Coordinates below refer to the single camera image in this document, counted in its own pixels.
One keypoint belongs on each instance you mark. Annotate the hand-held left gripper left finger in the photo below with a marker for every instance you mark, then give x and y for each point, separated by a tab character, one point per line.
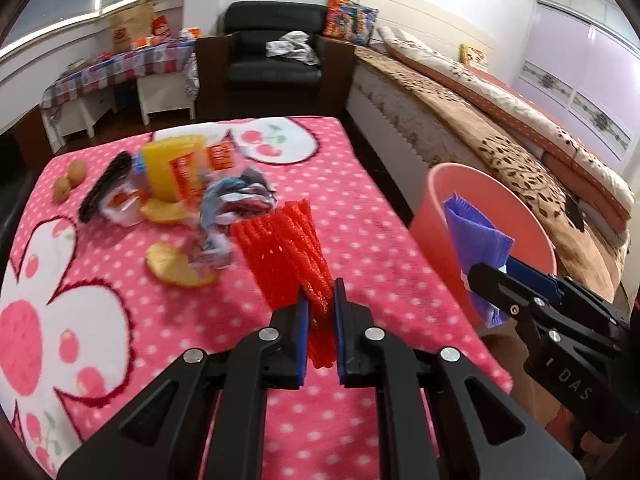
302	340

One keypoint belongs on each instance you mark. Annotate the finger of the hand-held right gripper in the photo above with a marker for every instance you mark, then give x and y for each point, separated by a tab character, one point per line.
530	272
500	287

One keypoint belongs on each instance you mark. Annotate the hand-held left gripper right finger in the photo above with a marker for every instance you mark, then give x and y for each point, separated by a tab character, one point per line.
341	330

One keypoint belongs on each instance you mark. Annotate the purple cloth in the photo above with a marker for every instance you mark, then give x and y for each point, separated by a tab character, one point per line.
475	240

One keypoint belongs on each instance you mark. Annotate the pink plastic bucket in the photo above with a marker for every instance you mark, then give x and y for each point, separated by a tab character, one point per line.
440	220

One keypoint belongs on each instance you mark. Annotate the red foam net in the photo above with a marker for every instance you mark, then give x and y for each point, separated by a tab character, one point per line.
285	245

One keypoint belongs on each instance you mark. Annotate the red label wrapper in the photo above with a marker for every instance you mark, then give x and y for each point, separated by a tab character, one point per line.
187	180
221	156

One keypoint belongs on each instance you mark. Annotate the clear orange wrapper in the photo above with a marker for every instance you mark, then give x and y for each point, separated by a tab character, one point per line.
122	207

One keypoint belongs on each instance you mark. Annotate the pink dotted blanket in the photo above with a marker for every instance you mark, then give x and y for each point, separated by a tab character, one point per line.
350	210

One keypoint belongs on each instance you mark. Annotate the brown leaf blanket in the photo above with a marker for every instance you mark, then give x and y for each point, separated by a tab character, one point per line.
500	155

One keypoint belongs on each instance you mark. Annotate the orange peel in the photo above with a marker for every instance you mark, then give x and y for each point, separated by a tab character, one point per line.
162	211
172	265

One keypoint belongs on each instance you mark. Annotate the crumpled silver blue wrapper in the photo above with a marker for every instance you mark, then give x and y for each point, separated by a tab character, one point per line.
235	200

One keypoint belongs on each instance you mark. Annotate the orange white quilt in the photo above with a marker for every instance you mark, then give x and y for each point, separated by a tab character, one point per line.
500	95

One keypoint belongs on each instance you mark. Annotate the white bed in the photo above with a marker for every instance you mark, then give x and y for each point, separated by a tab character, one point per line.
390	110

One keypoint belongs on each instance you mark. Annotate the pale wardrobe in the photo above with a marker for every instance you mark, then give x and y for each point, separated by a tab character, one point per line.
590	60

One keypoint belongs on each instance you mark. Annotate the yellow pillow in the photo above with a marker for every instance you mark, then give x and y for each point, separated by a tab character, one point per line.
472	55

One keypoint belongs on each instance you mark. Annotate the black armchair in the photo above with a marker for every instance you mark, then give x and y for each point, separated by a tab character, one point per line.
270	77

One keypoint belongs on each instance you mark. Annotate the brown nut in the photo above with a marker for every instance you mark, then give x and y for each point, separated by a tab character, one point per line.
77	172
61	190

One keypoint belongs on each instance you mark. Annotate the white side table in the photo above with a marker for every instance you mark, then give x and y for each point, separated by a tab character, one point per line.
165	95

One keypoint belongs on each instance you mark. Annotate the white crumpled cloth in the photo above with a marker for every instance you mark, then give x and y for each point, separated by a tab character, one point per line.
292	47

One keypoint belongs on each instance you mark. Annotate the colourful printed cushion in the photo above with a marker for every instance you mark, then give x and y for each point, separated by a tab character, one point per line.
350	20

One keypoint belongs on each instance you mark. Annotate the orange white box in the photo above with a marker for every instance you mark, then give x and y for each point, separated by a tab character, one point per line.
191	34

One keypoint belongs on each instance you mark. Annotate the plaid tablecloth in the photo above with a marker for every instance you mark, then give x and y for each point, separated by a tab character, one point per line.
125	65

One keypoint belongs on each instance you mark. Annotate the red packet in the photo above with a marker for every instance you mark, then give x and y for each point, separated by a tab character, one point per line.
160	27

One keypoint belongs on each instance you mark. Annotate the brown paper bag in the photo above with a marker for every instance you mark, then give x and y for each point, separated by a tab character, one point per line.
132	22

